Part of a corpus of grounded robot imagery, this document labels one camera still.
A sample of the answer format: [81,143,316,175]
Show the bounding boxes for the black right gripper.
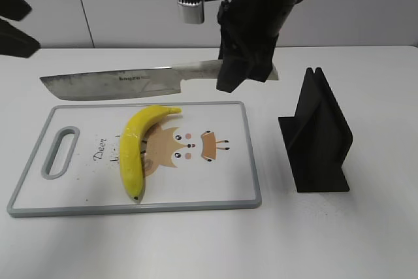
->
[216,0,294,93]

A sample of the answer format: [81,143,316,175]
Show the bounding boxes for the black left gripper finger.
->
[0,0,32,21]
[0,20,40,58]

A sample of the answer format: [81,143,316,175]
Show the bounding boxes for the knife with speckled white handle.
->
[39,59,280,102]

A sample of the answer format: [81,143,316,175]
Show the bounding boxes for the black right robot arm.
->
[217,0,303,92]

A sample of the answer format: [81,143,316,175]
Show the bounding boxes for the yellow plastic banana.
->
[119,105,182,201]

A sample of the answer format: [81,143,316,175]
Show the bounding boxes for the black knife stand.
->
[278,67,353,193]

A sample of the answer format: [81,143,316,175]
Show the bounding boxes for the white grey-rimmed cutting board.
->
[7,101,261,218]

